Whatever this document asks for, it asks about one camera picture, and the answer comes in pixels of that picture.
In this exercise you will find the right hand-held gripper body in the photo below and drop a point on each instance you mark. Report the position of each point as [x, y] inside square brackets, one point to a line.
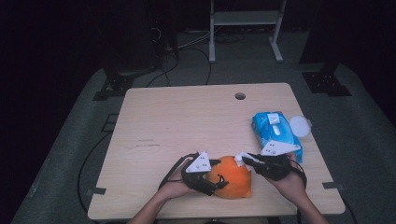
[275, 166]

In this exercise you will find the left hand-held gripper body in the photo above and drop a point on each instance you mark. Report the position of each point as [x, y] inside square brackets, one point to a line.
[197, 182]

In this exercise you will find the white wet wipe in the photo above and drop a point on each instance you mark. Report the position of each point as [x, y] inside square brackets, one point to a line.
[241, 159]

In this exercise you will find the orange plush toy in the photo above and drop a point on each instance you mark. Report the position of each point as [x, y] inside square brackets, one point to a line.
[235, 183]

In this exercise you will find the blue wet wipe pack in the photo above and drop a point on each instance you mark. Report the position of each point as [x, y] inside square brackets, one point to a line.
[271, 130]

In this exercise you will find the person's left hand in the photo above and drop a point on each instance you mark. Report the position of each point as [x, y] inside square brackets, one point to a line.
[176, 186]

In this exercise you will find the person's right hand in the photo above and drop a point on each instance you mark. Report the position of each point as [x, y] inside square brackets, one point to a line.
[291, 185]

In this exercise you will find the grey tape strip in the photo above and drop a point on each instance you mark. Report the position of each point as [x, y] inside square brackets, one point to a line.
[96, 191]
[333, 186]

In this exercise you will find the black stand base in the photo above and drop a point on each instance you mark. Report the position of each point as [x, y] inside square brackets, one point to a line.
[325, 83]
[116, 85]

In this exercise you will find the white metal stand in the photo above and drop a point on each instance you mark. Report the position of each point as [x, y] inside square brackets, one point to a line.
[244, 18]

